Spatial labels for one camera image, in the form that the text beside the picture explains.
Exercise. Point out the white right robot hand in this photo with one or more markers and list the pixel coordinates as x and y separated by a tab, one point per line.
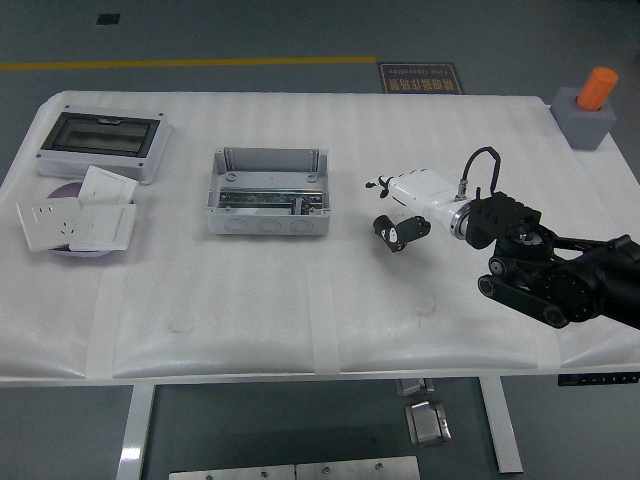
425	192

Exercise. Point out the dark cylindrical battery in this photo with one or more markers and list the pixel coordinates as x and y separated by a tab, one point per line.
382	223

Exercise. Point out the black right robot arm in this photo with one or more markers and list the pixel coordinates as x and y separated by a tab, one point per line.
575	280

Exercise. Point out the open grey junction box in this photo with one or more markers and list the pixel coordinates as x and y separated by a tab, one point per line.
267	225

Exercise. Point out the grey box with dark cover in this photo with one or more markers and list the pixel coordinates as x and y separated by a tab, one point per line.
100	135

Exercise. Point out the black floor sign orange text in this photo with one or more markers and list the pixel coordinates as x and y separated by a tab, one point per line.
420	77

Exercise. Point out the grey foam block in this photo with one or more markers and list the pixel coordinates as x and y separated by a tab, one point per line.
585	127

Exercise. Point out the small silver metal block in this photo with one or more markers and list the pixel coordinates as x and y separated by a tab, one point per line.
412	387

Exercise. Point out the orange cylinder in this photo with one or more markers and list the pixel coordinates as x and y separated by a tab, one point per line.
597	87

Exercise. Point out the white foam mat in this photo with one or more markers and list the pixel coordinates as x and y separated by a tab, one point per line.
250	300

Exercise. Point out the large silver metal block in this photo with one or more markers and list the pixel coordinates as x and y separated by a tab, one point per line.
427	425

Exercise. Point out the white table leg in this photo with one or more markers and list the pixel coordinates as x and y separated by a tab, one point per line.
502	430
135	435

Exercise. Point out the black table control panel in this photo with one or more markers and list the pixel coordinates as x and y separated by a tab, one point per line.
600	379

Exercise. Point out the grey metal plate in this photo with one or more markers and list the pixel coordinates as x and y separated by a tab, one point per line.
360	469
230	473

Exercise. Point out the white tape strip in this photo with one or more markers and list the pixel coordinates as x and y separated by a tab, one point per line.
105	325

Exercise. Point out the purple plate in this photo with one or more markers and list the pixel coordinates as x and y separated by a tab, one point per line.
65	192

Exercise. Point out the dark floor hatch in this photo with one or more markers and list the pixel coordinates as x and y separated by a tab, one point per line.
108	19

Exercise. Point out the white socket panel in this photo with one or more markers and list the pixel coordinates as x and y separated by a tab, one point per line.
47	225

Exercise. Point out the small grey rail clip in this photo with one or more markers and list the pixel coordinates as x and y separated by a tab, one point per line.
300	206

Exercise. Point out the metal mounting rail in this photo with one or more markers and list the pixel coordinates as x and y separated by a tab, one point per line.
260	197

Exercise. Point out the white switch panel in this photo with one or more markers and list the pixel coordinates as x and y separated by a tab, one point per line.
105	227
107	186

